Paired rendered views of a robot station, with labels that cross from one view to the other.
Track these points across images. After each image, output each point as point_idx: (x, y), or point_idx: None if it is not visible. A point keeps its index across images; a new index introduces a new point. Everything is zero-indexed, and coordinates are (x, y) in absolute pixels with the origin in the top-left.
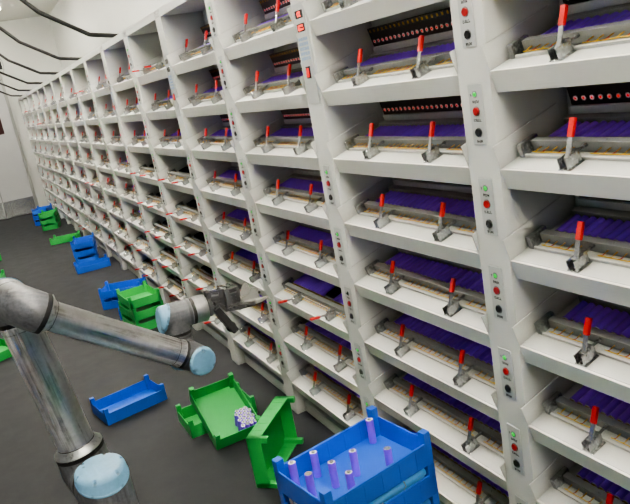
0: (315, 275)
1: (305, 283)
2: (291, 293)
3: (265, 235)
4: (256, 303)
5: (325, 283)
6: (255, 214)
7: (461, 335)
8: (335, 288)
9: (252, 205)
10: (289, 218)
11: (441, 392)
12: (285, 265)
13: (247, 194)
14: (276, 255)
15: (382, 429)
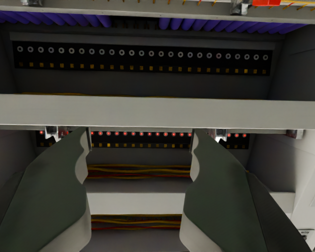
0: (69, 104)
1: (258, 23)
2: (293, 3)
3: (311, 153)
4: (24, 170)
5: (186, 29)
6: (309, 195)
7: None
8: (157, 19)
9: (309, 208)
10: (155, 196)
11: None
12: (241, 100)
13: None
14: (266, 125)
15: None
